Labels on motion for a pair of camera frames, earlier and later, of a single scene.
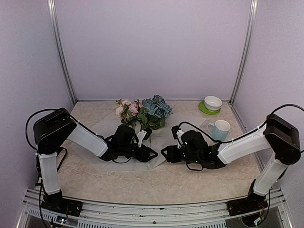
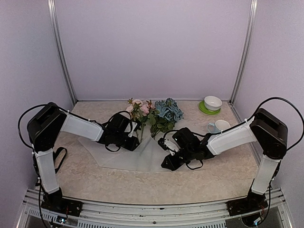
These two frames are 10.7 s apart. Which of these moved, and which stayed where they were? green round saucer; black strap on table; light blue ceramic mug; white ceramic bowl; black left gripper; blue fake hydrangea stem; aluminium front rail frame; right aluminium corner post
Moved: black left gripper; blue fake hydrangea stem
Stayed: light blue ceramic mug; white ceramic bowl; right aluminium corner post; aluminium front rail frame; green round saucer; black strap on table
